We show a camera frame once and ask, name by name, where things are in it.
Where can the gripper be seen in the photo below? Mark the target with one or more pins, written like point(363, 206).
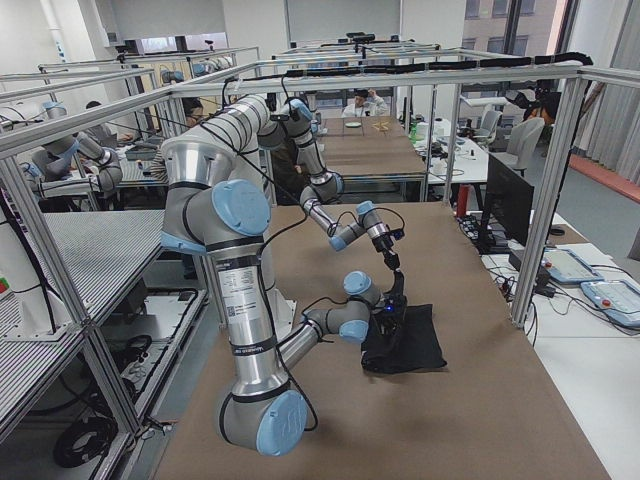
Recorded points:
point(384, 243)
point(387, 326)

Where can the seated person in white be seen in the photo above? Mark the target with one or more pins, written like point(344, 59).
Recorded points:
point(366, 103)

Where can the black printed t-shirt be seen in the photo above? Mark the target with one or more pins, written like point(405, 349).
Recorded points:
point(416, 345)

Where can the grey striped work table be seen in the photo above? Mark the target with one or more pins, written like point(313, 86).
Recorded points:
point(105, 253)

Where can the red cylindrical tube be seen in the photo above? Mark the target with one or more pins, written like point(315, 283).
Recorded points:
point(462, 200)

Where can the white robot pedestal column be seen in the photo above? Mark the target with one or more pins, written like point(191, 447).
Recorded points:
point(259, 180)

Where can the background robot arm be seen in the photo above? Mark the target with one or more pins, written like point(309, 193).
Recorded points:
point(72, 165)

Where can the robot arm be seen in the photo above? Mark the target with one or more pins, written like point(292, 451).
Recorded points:
point(211, 214)
point(226, 137)

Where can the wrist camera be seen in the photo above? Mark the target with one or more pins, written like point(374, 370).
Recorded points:
point(395, 304)
point(397, 234)

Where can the teach pendant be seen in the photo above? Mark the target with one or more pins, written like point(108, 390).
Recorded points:
point(566, 267)
point(618, 299)

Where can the black monitor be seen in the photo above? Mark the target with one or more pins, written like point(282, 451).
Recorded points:
point(507, 209)

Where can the grey office chair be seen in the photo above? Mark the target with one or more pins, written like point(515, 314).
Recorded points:
point(522, 143)

